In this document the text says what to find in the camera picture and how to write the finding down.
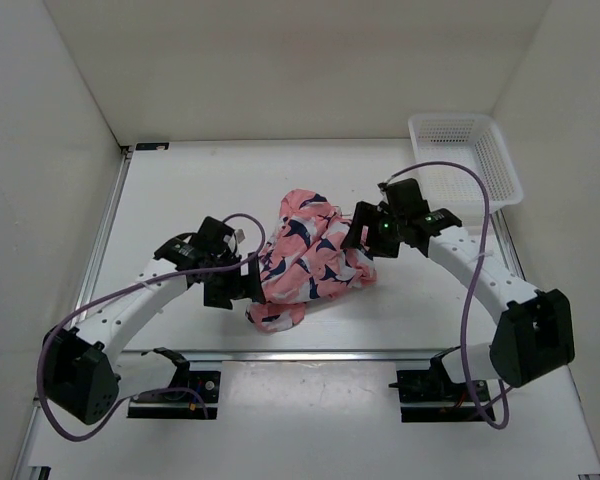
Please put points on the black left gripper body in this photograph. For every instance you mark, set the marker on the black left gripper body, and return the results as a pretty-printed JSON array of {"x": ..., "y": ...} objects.
[{"x": 233, "y": 274}]

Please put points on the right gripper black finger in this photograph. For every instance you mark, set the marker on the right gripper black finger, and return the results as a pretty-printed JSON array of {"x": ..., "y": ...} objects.
[
  {"x": 381, "y": 241},
  {"x": 365, "y": 214}
]

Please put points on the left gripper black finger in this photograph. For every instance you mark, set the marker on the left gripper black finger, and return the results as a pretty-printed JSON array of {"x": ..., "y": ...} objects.
[
  {"x": 221, "y": 295},
  {"x": 251, "y": 283}
]

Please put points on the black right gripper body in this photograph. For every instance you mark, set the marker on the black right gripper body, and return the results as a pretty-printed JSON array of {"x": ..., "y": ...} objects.
[{"x": 390, "y": 223}]

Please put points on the pink shark print shorts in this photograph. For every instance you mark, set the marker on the pink shark print shorts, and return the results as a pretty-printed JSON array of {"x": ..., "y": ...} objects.
[{"x": 304, "y": 261}]

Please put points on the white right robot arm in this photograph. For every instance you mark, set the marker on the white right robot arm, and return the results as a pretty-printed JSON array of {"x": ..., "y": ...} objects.
[{"x": 534, "y": 331}]

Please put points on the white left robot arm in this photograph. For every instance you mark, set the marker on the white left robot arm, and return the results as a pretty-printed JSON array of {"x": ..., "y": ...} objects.
[{"x": 83, "y": 371}]

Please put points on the white perforated plastic basket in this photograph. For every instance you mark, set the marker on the white perforated plastic basket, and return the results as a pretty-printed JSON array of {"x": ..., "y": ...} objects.
[{"x": 474, "y": 141}]

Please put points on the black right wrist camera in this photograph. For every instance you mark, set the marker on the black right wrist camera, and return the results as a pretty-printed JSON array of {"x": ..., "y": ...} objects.
[{"x": 404, "y": 198}]

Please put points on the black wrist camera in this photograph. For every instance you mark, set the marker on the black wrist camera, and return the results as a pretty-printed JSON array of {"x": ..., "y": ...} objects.
[
  {"x": 404, "y": 198},
  {"x": 215, "y": 237}
]

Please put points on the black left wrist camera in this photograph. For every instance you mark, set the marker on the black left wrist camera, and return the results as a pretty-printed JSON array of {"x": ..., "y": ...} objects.
[{"x": 215, "y": 237}]

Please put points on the aluminium table edge rail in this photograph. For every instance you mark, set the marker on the aluminium table edge rail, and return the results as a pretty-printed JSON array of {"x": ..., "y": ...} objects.
[{"x": 399, "y": 355}]

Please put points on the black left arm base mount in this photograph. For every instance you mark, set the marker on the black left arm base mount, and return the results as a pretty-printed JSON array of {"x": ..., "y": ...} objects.
[{"x": 191, "y": 394}]

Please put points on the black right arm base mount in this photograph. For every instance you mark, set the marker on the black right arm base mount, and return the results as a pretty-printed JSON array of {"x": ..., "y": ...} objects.
[{"x": 429, "y": 396}]

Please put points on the black corner bracket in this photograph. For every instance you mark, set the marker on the black corner bracket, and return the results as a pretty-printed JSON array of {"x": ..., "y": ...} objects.
[{"x": 152, "y": 146}]

